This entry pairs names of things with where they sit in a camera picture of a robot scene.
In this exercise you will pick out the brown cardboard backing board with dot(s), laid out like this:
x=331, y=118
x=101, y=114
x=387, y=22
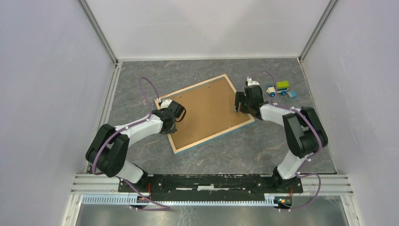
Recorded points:
x=209, y=112

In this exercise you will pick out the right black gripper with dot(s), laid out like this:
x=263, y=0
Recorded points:
x=242, y=101

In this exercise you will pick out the wooden picture frame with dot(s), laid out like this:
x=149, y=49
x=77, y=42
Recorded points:
x=215, y=134

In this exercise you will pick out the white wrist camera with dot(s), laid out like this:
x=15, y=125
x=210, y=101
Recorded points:
x=164, y=103
x=250, y=83

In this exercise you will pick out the small blue grey brick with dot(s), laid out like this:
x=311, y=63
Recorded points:
x=290, y=95

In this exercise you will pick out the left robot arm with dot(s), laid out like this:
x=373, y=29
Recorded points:
x=108, y=150

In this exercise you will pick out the white cable duct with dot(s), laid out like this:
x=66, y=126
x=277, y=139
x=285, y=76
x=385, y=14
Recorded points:
x=133, y=200

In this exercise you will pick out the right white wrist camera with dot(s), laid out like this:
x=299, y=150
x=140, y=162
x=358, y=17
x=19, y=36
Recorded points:
x=250, y=83

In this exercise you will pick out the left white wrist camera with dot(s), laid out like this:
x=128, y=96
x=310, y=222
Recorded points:
x=164, y=103

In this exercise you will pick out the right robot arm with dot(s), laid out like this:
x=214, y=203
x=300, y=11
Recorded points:
x=304, y=132

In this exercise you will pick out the toy brick car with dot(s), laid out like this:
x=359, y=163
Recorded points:
x=281, y=88

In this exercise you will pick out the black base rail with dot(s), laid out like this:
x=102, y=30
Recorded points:
x=215, y=187

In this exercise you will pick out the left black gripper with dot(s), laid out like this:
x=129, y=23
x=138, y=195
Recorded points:
x=177, y=113

